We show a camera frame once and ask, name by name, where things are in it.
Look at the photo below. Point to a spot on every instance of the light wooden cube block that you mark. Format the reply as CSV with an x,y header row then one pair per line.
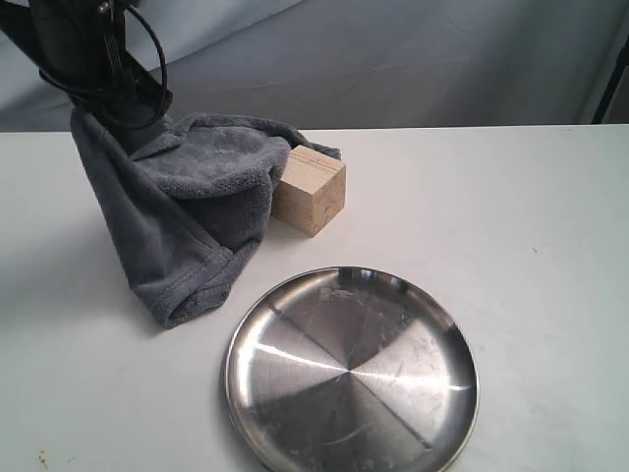
x,y
311,191

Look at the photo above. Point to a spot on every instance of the grey fabric backdrop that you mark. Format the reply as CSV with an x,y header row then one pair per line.
x,y
384,64

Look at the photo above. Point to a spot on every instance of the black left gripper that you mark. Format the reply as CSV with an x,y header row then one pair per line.
x,y
80,48

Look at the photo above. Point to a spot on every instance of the black backdrop stand pole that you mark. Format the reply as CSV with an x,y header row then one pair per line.
x,y
613,70

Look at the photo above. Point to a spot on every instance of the grey blue fleece towel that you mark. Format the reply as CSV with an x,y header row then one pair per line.
x,y
186,203

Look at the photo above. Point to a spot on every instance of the round stainless steel plate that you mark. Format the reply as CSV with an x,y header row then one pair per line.
x,y
348,368

